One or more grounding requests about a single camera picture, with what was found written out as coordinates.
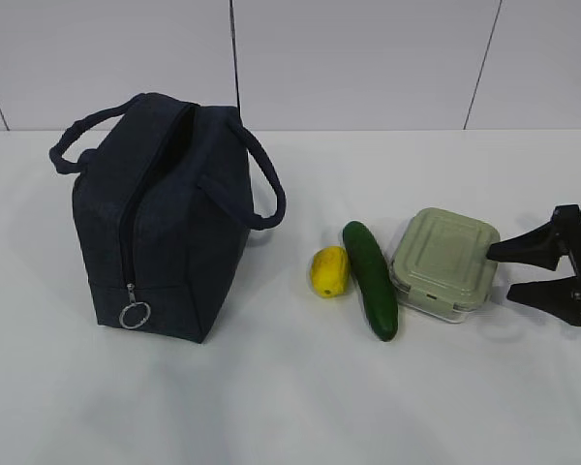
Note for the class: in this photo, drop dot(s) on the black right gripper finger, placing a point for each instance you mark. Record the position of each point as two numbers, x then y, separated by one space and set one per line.
542 247
555 297

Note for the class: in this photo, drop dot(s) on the yellow lemon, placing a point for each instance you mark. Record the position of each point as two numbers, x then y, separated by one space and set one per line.
330 272

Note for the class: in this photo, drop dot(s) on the green cucumber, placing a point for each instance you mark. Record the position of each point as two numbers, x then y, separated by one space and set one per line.
371 273

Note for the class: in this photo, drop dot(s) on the green lid glass food container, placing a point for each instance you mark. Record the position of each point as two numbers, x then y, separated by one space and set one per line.
440 267

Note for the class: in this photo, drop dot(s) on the navy blue lunch bag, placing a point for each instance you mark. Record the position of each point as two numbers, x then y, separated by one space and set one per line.
166 194

